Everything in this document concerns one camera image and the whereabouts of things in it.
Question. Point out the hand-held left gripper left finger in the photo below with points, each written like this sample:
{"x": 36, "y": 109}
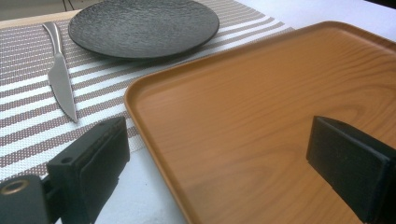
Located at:
{"x": 93, "y": 168}

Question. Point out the brown wooden tray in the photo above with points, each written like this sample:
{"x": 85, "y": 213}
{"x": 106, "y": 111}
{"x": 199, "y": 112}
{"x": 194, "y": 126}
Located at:
{"x": 249, "y": 118}

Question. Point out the brown white striped placemat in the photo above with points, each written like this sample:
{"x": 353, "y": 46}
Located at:
{"x": 28, "y": 102}

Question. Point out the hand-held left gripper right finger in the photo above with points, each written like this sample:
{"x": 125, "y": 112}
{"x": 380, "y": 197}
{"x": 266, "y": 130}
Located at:
{"x": 351, "y": 165}

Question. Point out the black round plate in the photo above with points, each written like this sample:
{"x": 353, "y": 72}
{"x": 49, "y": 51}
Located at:
{"x": 143, "y": 28}

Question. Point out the silver table knife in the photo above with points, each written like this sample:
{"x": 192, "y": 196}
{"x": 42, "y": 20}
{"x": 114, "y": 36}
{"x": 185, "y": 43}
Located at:
{"x": 60, "y": 77}

